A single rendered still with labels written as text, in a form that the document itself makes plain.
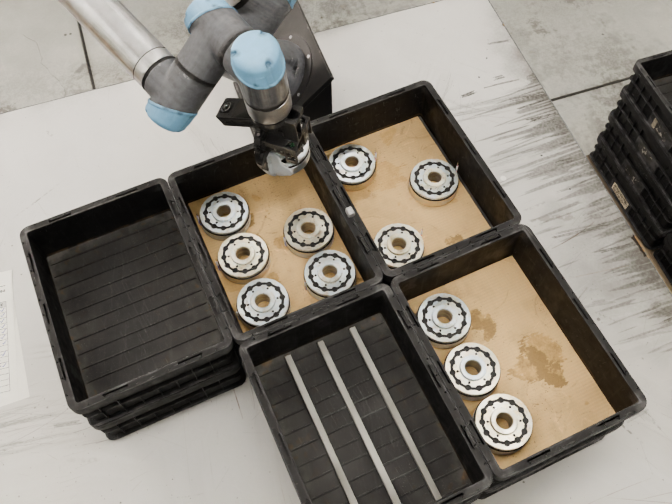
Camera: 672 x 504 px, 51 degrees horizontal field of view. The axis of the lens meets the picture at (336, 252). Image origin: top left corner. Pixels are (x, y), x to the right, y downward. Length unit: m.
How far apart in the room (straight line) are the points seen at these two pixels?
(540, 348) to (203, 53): 0.81
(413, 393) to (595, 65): 1.97
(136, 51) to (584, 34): 2.23
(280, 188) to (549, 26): 1.84
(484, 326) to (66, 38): 2.27
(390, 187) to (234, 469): 0.66
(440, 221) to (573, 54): 1.66
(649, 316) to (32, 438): 1.30
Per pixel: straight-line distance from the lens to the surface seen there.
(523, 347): 1.42
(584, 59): 3.05
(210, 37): 1.14
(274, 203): 1.53
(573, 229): 1.72
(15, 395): 1.63
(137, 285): 1.49
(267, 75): 1.07
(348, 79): 1.90
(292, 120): 1.19
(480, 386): 1.34
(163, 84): 1.19
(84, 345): 1.47
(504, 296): 1.45
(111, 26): 1.27
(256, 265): 1.42
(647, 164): 2.30
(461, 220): 1.52
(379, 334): 1.39
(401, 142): 1.61
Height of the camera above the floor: 2.12
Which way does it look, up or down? 62 degrees down
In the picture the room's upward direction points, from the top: 1 degrees counter-clockwise
